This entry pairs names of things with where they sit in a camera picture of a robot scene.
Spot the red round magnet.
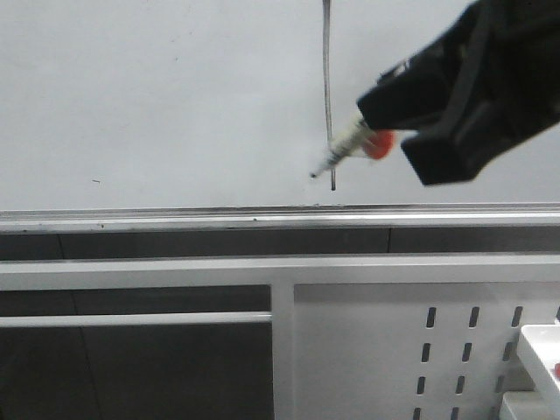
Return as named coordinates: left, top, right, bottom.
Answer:
left=362, top=130, right=396, bottom=160

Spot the white metal rack frame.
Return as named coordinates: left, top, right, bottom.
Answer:
left=1, top=255, right=559, bottom=419

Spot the white black-tip whiteboard marker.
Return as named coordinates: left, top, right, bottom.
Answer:
left=310, top=112, right=374, bottom=179

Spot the white perforated metal panel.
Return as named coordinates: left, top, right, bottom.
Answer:
left=294, top=283, right=559, bottom=419

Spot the white whiteboard with aluminium frame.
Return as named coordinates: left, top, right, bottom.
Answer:
left=1, top=1, right=559, bottom=211

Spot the white plastic marker tray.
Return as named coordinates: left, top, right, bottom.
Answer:
left=498, top=324, right=559, bottom=419

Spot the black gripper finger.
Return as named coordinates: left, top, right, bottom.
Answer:
left=356, top=1, right=494, bottom=132
left=402, top=27, right=559, bottom=186

